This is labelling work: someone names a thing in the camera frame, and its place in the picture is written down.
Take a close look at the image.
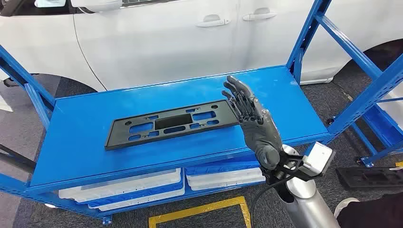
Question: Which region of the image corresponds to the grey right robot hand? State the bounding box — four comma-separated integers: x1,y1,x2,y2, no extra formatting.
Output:
221,75,284,172

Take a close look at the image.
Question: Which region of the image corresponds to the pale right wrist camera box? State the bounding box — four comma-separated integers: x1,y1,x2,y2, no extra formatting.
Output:
301,142,336,178

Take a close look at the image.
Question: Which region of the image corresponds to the large blue metal shelf rack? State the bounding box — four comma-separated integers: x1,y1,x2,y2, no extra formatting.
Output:
0,0,403,226

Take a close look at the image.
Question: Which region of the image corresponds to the white car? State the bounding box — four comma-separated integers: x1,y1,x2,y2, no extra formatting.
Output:
0,0,403,93

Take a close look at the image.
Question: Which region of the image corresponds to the small blue wheeled rack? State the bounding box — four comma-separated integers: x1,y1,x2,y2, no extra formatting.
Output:
351,96,403,168

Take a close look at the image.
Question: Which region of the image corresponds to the white plastic bin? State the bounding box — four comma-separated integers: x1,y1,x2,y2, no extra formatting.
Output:
386,82,403,126

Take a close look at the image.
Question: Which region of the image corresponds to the black plastic frame panel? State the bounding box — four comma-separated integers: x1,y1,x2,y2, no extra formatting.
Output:
104,99,240,151

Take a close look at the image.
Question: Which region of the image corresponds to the translucent white plastic tray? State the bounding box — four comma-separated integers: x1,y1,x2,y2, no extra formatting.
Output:
58,168,182,203

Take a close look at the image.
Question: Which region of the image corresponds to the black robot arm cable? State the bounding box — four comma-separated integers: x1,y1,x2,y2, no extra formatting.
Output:
249,175,295,228

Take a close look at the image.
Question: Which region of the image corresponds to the blue plastic tray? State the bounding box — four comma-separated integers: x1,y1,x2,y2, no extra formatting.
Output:
77,180,185,209
185,160,261,176

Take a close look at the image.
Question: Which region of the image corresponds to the black flat plastic part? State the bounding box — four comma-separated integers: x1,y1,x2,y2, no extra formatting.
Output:
336,166,403,190

